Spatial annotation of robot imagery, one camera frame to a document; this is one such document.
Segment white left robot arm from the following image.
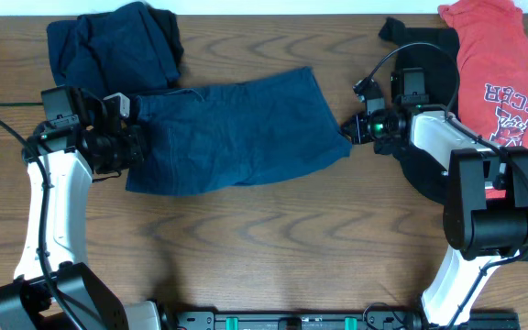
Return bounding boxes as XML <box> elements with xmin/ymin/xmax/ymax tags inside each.
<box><xmin>0</xmin><ymin>87</ymin><xmax>161</xmax><ymax>329</ymax></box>

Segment blue denim shorts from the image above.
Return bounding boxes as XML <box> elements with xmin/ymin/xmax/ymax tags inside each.
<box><xmin>126</xmin><ymin>67</ymin><xmax>352</xmax><ymax>196</ymax></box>

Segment red printed t-shirt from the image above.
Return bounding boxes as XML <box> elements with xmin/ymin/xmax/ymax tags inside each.
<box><xmin>437</xmin><ymin>0</ymin><xmax>528</xmax><ymax>205</ymax></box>

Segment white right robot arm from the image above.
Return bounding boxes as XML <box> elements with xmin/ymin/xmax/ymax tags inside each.
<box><xmin>342</xmin><ymin>77</ymin><xmax>528</xmax><ymax>329</ymax></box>

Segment black t-shirt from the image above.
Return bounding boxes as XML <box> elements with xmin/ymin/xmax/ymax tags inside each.
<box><xmin>377</xmin><ymin>16</ymin><xmax>528</xmax><ymax>262</ymax></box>

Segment dark navy folded clothes pile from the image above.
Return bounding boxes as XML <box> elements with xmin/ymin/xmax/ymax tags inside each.
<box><xmin>46</xmin><ymin>2</ymin><xmax>184</xmax><ymax>97</ymax></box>

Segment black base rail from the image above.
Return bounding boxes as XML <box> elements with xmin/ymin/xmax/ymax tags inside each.
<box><xmin>121</xmin><ymin>300</ymin><xmax>522</xmax><ymax>330</ymax></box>

